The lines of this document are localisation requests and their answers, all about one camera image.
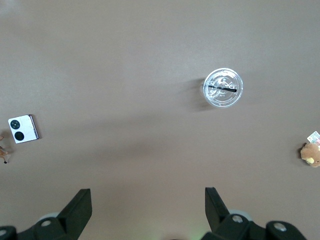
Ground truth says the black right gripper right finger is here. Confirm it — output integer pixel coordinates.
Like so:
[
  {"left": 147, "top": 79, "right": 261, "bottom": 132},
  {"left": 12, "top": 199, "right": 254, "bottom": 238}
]
[{"left": 201, "top": 186, "right": 310, "bottom": 240}]

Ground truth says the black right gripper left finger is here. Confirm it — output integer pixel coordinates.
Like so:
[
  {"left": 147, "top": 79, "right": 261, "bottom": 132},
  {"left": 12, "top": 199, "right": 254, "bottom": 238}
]
[{"left": 0, "top": 188, "right": 93, "bottom": 240}]

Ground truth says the small brown lion statue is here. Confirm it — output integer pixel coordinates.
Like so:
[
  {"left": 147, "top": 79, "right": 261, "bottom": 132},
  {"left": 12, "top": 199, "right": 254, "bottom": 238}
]
[{"left": 0, "top": 134, "right": 12, "bottom": 165}]

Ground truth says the lavender box with black dots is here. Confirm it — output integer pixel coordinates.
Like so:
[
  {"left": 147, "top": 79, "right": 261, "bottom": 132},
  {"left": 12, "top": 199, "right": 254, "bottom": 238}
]
[{"left": 7, "top": 113, "right": 41, "bottom": 145}]

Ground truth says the brown plush toy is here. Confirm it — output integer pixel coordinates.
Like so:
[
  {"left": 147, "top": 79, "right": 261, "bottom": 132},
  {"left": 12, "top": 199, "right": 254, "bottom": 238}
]
[{"left": 299, "top": 141, "right": 320, "bottom": 168}]

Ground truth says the clear plastic cup with lid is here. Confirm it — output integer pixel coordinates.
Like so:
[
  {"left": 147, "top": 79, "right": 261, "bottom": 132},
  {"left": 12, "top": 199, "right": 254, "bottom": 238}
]
[{"left": 199, "top": 67, "right": 244, "bottom": 109}]

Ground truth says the small printed paper tag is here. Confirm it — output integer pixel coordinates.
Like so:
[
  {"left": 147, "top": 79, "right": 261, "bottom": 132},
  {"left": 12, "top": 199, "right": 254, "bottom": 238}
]
[{"left": 306, "top": 130, "right": 320, "bottom": 146}]

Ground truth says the black drinking straw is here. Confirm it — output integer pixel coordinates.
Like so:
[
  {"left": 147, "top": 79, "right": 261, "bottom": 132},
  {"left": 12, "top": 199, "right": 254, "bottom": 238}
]
[{"left": 206, "top": 84, "right": 238, "bottom": 93}]

